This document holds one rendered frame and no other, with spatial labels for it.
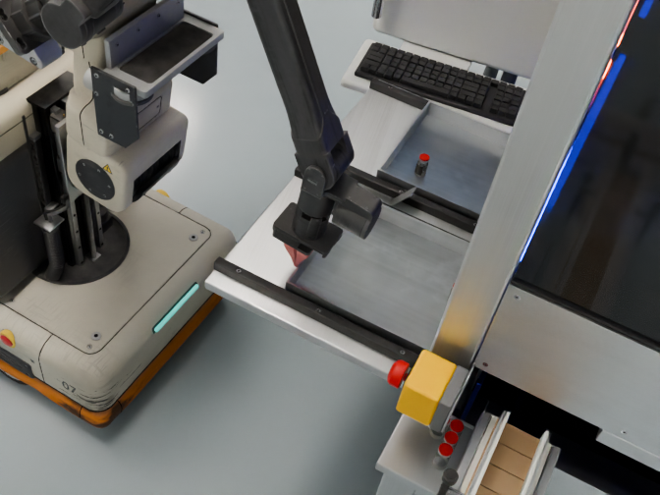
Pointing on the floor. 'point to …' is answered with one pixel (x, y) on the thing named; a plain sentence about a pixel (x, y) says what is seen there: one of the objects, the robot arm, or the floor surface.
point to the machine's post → (526, 173)
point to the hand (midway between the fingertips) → (298, 261)
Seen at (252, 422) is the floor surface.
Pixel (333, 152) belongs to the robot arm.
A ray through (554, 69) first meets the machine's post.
